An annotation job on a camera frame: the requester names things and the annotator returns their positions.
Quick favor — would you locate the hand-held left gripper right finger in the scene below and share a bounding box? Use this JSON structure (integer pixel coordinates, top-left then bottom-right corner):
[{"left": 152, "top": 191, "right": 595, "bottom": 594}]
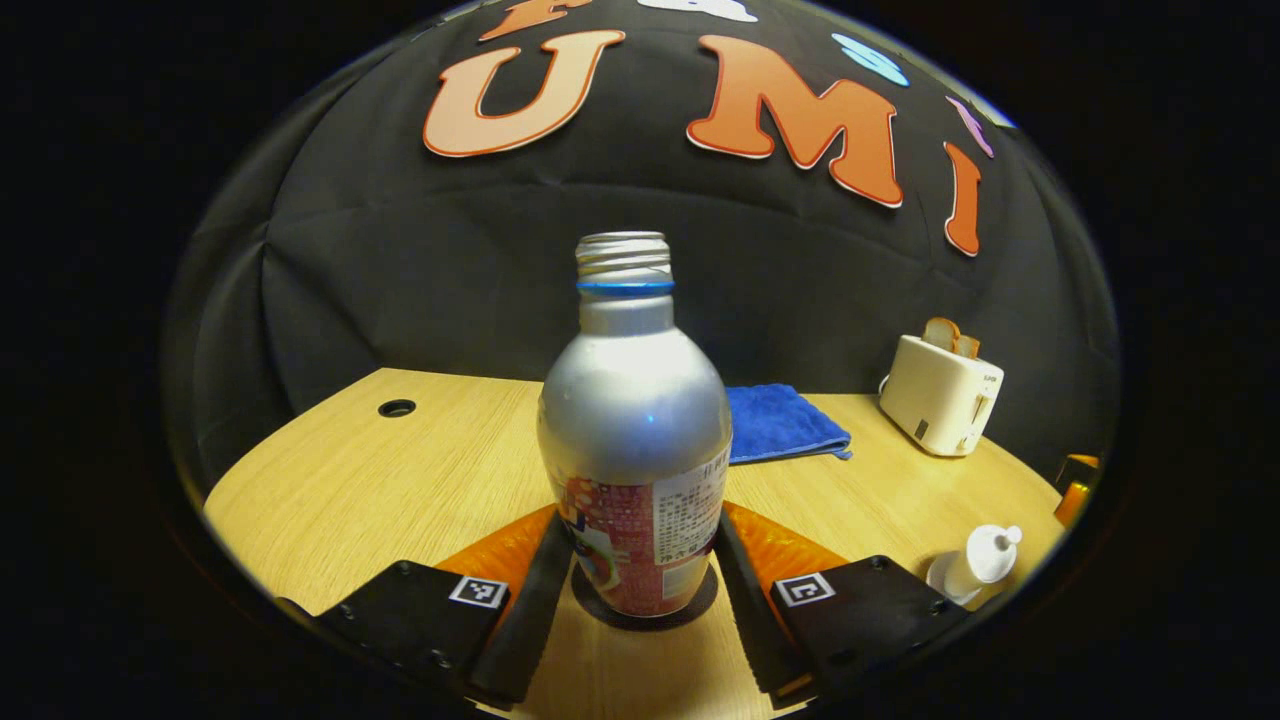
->
[{"left": 712, "top": 500, "right": 971, "bottom": 709}]

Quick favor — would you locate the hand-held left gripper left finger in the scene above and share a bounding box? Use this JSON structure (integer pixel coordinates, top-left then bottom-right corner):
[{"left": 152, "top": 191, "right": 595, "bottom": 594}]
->
[{"left": 272, "top": 503, "right": 579, "bottom": 709}]

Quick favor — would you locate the white teacup lid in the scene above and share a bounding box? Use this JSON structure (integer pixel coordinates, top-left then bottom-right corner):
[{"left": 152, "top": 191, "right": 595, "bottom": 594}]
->
[{"left": 965, "top": 523, "right": 1024, "bottom": 586}]

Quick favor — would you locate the white teacup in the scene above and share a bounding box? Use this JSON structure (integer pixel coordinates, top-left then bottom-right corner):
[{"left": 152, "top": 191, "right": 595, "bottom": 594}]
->
[{"left": 945, "top": 560, "right": 1001, "bottom": 606}]

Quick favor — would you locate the silver water bottle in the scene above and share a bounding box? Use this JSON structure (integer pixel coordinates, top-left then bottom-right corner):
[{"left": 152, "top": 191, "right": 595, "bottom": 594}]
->
[{"left": 537, "top": 231, "right": 734, "bottom": 618}]

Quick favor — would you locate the white saucer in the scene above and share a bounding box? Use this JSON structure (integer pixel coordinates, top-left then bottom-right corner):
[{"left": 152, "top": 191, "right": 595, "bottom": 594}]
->
[{"left": 925, "top": 553, "right": 1006, "bottom": 612}]

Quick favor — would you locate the white toaster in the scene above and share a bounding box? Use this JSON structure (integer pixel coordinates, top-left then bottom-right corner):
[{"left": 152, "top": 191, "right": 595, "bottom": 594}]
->
[{"left": 879, "top": 334, "right": 1005, "bottom": 458}]

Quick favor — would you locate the blue towel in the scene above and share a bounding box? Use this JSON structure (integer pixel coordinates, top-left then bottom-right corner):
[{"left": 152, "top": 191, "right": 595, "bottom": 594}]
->
[{"left": 725, "top": 384, "right": 854, "bottom": 466}]

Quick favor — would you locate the black backdrop cloth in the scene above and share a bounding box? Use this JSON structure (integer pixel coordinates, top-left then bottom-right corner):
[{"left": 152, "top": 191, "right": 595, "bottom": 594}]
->
[{"left": 160, "top": 0, "right": 1121, "bottom": 491}]

